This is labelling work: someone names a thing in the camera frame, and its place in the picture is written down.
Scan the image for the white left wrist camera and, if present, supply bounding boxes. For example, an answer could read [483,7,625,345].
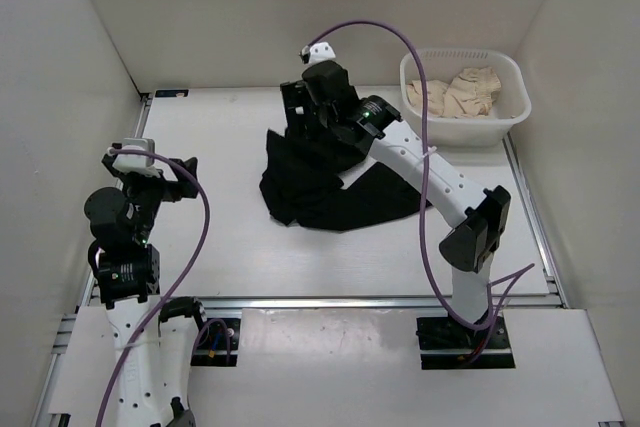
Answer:
[113,138,158,177]

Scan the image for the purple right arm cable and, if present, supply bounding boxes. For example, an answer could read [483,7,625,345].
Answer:
[304,20,536,332]

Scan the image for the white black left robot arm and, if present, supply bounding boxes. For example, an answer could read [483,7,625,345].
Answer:
[84,139,210,426]

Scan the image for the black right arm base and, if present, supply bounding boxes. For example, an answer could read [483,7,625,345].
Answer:
[416,316,516,371]

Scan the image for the black trousers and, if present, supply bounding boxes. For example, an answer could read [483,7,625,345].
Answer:
[259,129,420,232]

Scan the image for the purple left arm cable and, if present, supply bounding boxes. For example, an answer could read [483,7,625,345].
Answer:
[94,146,211,427]

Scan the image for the white plastic basket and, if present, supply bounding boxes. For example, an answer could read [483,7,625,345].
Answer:
[399,48,532,148]

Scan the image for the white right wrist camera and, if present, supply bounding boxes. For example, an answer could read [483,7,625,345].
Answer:
[299,42,336,65]

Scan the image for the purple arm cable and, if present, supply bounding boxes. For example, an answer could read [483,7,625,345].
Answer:
[304,20,536,332]
[94,146,211,427]

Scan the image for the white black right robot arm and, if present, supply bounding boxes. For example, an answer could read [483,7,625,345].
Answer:
[280,60,511,347]

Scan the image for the beige trousers in basket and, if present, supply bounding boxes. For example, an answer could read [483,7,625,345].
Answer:
[400,64,530,121]

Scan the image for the aluminium frame rail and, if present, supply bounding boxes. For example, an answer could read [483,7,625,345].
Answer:
[29,91,154,427]

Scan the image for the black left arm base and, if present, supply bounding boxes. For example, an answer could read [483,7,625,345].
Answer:
[159,297,241,367]

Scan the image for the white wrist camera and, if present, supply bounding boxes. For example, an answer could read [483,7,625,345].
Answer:
[113,138,158,177]
[299,42,336,65]

